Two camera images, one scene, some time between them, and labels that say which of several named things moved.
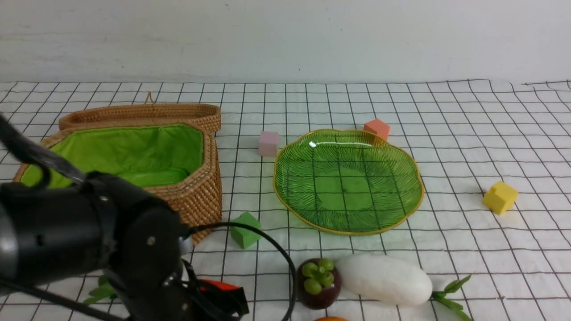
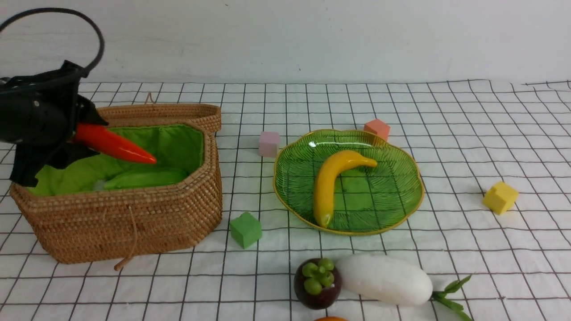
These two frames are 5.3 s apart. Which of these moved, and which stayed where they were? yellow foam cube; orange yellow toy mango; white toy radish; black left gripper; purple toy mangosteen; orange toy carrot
Moved: orange toy carrot; black left gripper
Stayed: yellow foam cube; purple toy mangosteen; white toy radish; orange yellow toy mango
